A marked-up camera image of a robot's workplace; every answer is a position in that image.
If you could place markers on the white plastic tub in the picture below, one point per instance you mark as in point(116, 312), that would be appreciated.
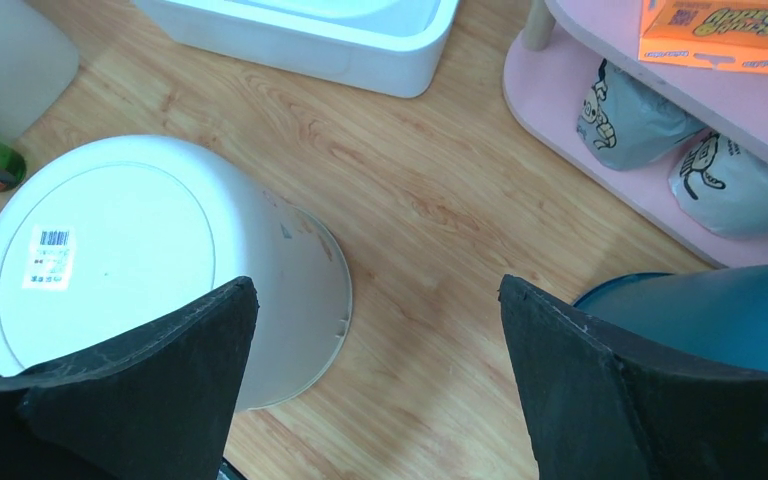
point(388, 47)

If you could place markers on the cream rectangular bin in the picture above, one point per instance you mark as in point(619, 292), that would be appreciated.
point(37, 63)

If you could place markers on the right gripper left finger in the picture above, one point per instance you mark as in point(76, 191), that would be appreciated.
point(155, 402)

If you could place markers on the cream round bucket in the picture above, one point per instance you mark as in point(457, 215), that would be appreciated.
point(121, 231)

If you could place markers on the teal round bucket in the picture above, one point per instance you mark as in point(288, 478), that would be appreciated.
point(719, 315)

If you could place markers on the orange snack box left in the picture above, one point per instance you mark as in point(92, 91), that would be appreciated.
point(729, 36)

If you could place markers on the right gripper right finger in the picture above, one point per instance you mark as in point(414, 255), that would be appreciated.
point(601, 402)

